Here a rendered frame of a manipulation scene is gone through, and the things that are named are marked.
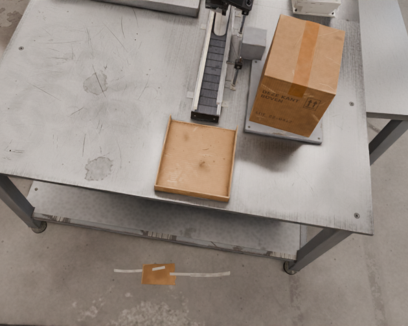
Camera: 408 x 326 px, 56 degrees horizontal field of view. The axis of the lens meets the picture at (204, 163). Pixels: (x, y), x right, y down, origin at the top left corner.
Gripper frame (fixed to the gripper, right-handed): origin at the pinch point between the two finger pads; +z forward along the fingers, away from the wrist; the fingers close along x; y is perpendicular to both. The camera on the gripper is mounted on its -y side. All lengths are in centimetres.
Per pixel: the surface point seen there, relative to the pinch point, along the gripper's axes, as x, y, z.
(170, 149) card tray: 55, 12, -5
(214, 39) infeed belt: 6.2, 2.7, 17.6
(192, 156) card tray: 56, 4, -6
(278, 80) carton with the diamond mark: 27.1, -20.8, -20.7
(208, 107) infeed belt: 36.9, 0.6, 0.1
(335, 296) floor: 119, -81, 56
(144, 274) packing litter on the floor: 122, 20, 52
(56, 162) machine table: 66, 50, -11
